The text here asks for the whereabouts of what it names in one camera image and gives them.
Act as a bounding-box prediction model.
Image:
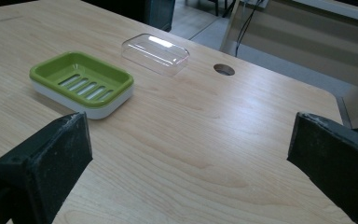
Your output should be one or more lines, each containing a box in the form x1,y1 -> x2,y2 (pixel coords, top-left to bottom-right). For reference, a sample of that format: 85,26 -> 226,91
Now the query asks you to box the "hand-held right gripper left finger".
0,112 -> 93,224

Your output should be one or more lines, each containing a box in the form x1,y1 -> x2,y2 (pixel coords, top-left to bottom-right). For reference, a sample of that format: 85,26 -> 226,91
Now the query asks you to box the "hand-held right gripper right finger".
286,111 -> 358,224

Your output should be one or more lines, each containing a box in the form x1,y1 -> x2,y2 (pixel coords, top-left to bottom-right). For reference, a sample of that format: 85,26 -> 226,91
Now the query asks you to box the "green and white soap dish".
29,50 -> 135,120

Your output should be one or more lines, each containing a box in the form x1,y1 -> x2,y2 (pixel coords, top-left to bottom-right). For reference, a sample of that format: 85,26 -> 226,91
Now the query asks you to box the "clear plastic soap dish lid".
120,33 -> 190,77

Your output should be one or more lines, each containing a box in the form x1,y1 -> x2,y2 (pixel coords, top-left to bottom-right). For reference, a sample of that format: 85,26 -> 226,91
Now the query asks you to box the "beige desk panel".
219,0 -> 358,93

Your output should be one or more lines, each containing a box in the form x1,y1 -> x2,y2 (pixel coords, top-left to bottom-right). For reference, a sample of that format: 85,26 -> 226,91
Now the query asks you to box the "dark chair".
81,0 -> 176,33

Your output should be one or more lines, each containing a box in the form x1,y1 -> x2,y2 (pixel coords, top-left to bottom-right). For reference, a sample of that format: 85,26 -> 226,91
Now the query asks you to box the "black cable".
234,0 -> 266,58

